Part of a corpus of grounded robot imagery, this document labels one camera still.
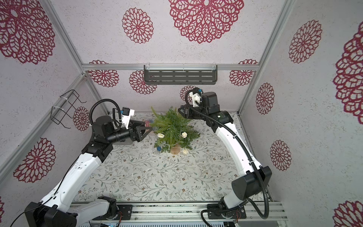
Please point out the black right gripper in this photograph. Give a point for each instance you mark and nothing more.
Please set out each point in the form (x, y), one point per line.
(184, 110)

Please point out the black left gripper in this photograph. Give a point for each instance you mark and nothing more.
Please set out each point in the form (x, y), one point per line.
(138, 136)

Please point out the string lights with rattan balls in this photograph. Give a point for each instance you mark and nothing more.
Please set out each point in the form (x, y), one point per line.
(172, 142)

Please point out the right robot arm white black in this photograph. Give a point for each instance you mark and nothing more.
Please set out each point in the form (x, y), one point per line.
(253, 177)

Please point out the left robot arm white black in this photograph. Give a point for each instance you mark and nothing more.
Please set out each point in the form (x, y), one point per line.
(54, 210)

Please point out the small green christmas tree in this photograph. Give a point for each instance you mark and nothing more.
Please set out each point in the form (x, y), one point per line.
(172, 121)

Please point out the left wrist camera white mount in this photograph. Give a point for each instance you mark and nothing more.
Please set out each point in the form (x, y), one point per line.
(127, 113)

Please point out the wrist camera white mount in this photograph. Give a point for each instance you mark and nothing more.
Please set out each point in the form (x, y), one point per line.
(195, 95)
(127, 113)

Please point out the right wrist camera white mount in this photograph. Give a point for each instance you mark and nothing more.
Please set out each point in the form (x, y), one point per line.
(195, 95)

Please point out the grey slotted wall shelf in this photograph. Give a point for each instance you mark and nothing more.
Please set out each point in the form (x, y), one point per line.
(180, 75)

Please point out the black wire wall basket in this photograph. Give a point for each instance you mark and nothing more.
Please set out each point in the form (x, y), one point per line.
(62, 111)

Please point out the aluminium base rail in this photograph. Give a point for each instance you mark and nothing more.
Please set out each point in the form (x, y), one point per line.
(170, 212)

